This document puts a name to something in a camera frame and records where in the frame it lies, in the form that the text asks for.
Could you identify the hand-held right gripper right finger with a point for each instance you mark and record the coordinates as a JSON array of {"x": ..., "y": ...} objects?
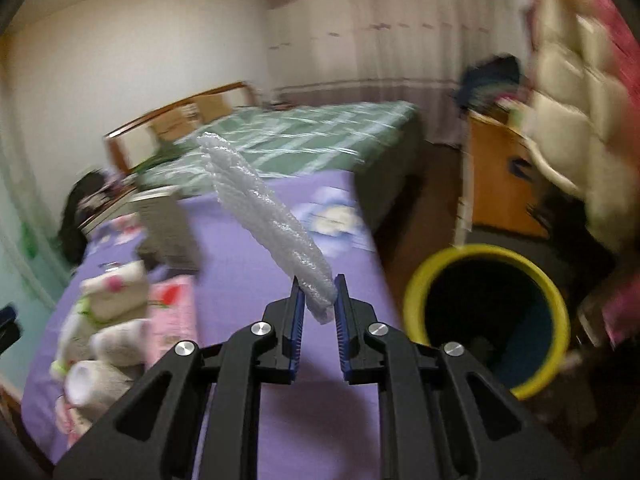
[{"x": 342, "y": 330}]

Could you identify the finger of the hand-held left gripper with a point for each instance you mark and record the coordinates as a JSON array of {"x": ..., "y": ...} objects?
[{"x": 9, "y": 330}]

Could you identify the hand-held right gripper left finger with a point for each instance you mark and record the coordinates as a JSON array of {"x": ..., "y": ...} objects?
[{"x": 297, "y": 330}]

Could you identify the white printed paper cup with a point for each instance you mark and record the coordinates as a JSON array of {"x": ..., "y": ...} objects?
[
  {"x": 97, "y": 385},
  {"x": 117, "y": 287},
  {"x": 122, "y": 342}
]

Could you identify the clear bubble wrap piece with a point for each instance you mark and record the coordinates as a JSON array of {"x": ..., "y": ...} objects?
[{"x": 265, "y": 210}]

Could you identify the yellow rimmed waste bin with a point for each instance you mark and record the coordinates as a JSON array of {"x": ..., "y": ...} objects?
[{"x": 480, "y": 251}]

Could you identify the purple floral bed sheet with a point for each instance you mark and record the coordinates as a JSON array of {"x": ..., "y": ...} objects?
[{"x": 225, "y": 290}]

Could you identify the pink patterned cloth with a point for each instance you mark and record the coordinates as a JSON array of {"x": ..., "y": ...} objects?
[{"x": 172, "y": 310}]

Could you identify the black bag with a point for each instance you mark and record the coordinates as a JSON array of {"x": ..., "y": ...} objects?
[{"x": 80, "y": 215}]

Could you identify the grey box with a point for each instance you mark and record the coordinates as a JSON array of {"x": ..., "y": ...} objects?
[{"x": 170, "y": 235}]

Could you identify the bed with green quilt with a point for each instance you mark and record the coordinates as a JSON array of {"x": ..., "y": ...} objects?
[{"x": 325, "y": 130}]

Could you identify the wooden cabinet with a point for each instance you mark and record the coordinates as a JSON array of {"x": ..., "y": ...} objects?
[{"x": 495, "y": 175}]

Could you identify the dark brown bag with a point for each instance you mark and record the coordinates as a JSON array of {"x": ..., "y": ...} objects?
[{"x": 570, "y": 225}]

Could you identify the wooden headboard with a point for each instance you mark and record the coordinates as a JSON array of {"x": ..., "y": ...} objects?
[{"x": 175, "y": 107}]

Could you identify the pink floral cloth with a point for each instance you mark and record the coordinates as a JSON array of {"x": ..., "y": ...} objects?
[{"x": 622, "y": 310}]

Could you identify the pale striped curtain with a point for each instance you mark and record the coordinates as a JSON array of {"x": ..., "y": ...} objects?
[{"x": 375, "y": 35}]

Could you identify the pile of folded clothes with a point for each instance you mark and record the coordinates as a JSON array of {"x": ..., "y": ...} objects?
[{"x": 495, "y": 72}]

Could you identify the cream puffer jacket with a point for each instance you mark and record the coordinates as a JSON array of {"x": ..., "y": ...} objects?
[{"x": 575, "y": 110}]

